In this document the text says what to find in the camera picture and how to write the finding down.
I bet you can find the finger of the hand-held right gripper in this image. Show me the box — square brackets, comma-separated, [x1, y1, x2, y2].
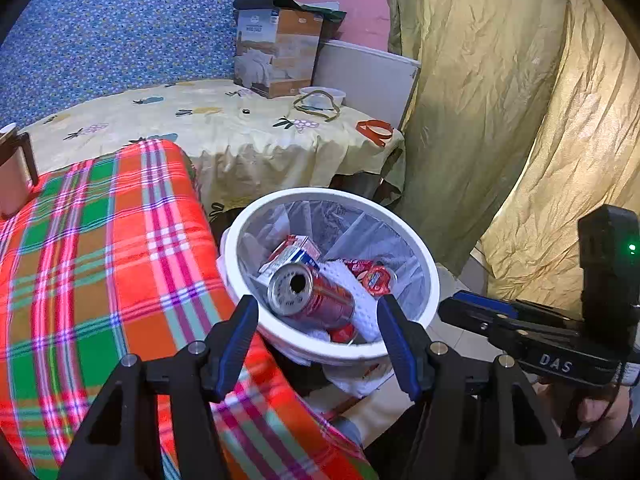
[452, 290, 583, 331]
[439, 299, 583, 356]

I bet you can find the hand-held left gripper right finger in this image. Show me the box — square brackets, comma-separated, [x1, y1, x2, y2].
[376, 294, 576, 480]

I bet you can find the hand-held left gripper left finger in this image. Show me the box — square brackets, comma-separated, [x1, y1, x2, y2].
[57, 294, 260, 480]

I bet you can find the white foam fruit net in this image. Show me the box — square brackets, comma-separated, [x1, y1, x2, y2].
[320, 259, 386, 343]

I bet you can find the red snack wrapper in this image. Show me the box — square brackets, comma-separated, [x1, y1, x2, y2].
[345, 259, 398, 297]

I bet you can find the red can with top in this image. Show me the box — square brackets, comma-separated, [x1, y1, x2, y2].
[267, 262, 357, 331]

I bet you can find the pink drink carton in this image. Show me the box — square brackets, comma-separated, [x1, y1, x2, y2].
[257, 234, 323, 281]

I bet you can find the clear bin liner bag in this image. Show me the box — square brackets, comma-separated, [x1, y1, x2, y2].
[217, 200, 431, 396]

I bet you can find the white trash bin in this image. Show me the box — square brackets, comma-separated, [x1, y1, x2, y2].
[220, 187, 441, 367]

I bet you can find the person's right hand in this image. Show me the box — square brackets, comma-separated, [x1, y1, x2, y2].
[534, 382, 632, 456]

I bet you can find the plaid tablecloth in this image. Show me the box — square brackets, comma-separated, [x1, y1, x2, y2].
[0, 139, 376, 480]

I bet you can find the yellow printed bedsheet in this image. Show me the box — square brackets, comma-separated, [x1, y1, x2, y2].
[20, 79, 406, 211]

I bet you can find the yellow green curtain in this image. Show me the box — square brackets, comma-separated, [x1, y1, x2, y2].
[377, 0, 640, 321]

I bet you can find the white board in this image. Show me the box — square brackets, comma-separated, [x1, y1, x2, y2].
[312, 40, 422, 131]

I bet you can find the quilt packaging box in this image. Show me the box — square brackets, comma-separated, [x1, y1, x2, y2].
[234, 7, 323, 100]

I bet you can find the dark green bag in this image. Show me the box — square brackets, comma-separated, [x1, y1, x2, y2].
[234, 0, 347, 41]

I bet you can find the blue floral headboard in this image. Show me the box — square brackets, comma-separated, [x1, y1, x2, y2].
[0, 0, 297, 131]

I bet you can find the orange strap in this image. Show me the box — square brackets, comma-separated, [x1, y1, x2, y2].
[356, 119, 393, 148]

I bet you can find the olive strap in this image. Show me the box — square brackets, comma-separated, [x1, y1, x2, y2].
[292, 91, 345, 122]

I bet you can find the pink mug with black handle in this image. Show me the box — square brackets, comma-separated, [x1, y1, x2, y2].
[0, 122, 40, 220]

